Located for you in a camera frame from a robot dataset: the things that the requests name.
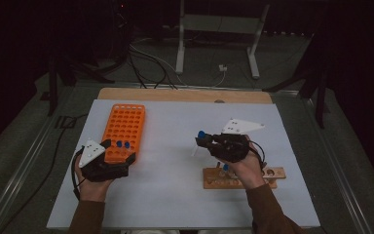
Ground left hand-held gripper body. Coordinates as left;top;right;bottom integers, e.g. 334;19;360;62
78;139;131;183

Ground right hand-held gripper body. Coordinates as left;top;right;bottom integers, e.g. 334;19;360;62
210;118;266;164

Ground orange plastic test tube rack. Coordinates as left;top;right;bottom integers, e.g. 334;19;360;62
100;103;146;165

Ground wooden test tube rack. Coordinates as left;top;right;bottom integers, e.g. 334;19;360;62
203;162;287;190

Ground person's right hand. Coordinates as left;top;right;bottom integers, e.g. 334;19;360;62
216;135;267;190

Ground person's left hand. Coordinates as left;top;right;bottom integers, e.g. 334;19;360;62
74;155;115;203

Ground white table mat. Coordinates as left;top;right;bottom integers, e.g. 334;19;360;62
46;98;321;230

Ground black tripod stand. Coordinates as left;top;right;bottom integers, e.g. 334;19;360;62
47;53;115;117
262;64;329;130

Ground grey metal stand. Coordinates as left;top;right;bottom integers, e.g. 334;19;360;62
174;0;271;80

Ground left hand-held gripper black cable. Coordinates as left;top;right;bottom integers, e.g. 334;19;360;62
0;112;90;234

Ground hand-held gripper black cable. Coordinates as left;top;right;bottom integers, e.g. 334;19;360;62
0;112;90;234
247;139;268;171

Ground right hand-held gripper black cable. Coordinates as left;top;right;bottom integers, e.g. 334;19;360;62
247;139;268;171

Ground white cable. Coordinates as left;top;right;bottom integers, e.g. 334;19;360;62
211;69;227;88

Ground aluminium rail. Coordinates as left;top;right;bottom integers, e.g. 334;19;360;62
0;85;76;234
300;94;374;234

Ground black floor cables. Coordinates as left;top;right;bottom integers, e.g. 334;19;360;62
127;43;179;91

